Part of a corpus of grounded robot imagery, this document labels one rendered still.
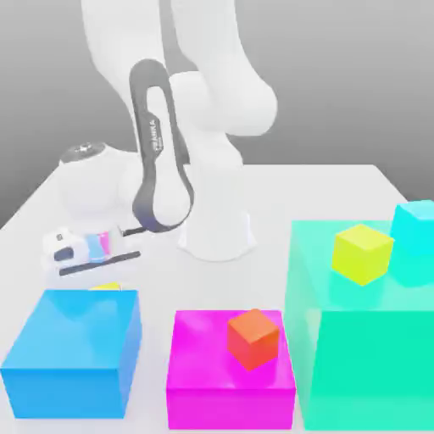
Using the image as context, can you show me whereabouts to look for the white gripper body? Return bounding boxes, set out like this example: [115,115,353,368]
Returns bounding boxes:
[45,249,142,290]

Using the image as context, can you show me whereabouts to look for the small orange cube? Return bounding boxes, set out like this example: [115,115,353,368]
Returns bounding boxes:
[226,308,281,373]

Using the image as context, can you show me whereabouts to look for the small lime yellow cube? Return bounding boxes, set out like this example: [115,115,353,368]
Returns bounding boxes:
[331,223,395,287]

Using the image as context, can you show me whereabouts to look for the cyan cube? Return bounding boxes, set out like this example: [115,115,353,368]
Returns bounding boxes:
[389,198,434,288]

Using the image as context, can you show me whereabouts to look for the large blue box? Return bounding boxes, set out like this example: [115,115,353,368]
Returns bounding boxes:
[0,288,143,420]

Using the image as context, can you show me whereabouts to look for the large magenta box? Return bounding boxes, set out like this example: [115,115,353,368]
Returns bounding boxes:
[165,309,297,431]

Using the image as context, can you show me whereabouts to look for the large green box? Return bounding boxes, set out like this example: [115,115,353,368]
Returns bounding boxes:
[283,219,434,432]

